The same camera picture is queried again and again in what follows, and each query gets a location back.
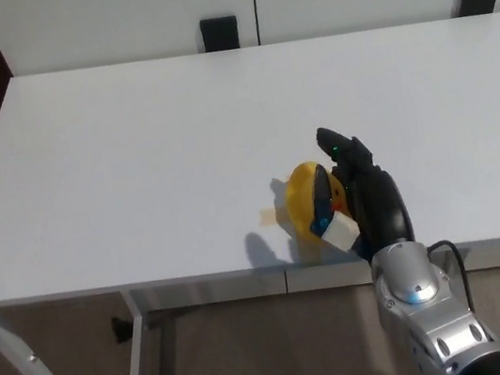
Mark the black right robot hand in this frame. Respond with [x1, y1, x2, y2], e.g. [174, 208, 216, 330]
[293, 115, 419, 270]

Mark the yellow rubber duck toy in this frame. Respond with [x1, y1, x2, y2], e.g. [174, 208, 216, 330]
[280, 156, 353, 244]

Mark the grey desk crossbar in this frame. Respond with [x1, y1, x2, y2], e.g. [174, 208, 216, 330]
[145, 274, 378, 327]

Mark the short beige tape strip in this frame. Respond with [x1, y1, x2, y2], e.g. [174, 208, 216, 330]
[256, 203, 292, 228]

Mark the small black floor object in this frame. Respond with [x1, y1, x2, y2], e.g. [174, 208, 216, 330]
[111, 314, 136, 346]

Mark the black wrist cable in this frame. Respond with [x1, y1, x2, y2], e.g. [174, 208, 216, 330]
[423, 237, 476, 317]

